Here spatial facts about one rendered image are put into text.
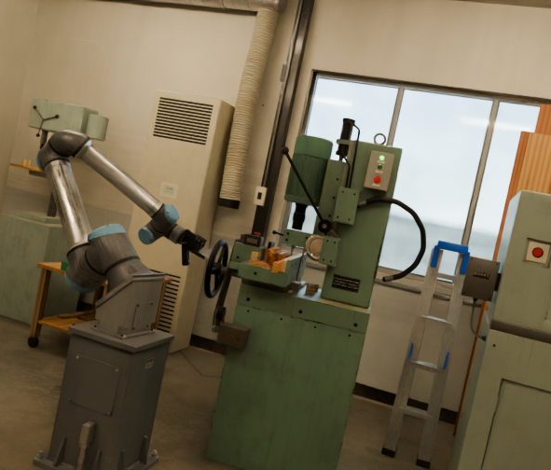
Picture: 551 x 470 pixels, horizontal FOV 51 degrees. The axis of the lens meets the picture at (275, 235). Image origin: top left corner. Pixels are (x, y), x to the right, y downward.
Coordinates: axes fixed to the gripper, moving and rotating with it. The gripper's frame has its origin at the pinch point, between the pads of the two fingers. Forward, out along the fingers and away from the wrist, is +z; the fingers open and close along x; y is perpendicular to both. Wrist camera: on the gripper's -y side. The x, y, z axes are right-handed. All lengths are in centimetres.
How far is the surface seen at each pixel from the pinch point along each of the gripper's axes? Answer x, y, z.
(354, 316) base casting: -33, 21, 72
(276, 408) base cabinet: -33, -32, 65
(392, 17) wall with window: 119, 182, -7
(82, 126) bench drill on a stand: 105, 9, -155
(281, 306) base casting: -33, 7, 44
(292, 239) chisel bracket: -14.8, 32.8, 30.2
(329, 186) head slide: -18, 63, 32
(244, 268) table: -42, 14, 23
